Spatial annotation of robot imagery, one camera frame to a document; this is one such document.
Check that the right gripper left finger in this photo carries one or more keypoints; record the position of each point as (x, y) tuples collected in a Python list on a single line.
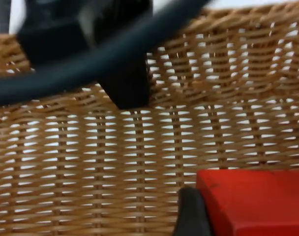
[(128, 86)]

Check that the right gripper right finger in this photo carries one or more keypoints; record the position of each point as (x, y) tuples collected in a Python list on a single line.
[(192, 214)]

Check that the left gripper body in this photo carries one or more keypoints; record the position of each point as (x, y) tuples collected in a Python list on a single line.
[(53, 37)]

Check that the red block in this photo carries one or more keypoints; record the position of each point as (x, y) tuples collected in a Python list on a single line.
[(257, 201)]

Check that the pale brown wicker basket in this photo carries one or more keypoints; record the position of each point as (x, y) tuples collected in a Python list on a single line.
[(139, 152)]

